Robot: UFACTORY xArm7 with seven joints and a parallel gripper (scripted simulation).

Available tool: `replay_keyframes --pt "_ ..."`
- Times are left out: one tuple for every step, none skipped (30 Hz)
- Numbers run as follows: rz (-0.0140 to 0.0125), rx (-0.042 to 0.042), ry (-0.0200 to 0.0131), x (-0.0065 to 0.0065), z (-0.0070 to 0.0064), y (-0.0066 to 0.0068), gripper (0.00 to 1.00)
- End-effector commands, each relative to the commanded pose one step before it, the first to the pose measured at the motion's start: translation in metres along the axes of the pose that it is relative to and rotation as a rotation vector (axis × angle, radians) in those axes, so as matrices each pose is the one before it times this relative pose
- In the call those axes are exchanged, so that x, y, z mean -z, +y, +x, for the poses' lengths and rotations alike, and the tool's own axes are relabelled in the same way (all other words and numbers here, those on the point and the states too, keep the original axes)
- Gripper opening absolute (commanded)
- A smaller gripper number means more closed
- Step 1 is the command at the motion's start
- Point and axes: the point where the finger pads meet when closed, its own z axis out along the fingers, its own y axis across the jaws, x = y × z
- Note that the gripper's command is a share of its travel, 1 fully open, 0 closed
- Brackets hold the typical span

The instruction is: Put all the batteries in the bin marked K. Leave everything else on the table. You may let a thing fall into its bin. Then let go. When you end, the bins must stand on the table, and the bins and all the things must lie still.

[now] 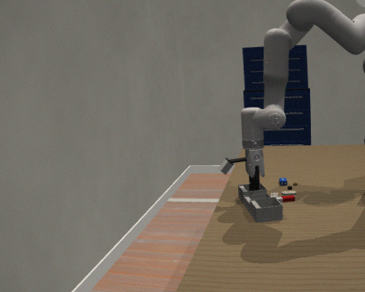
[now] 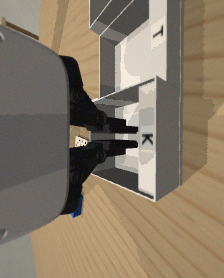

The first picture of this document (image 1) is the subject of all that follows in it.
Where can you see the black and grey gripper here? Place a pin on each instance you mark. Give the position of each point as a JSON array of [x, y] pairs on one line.
[[254, 165]]

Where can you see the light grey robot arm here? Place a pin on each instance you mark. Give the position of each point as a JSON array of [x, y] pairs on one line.
[[301, 15]]

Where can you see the blue battery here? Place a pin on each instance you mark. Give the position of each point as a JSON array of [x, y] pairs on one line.
[[283, 181]]

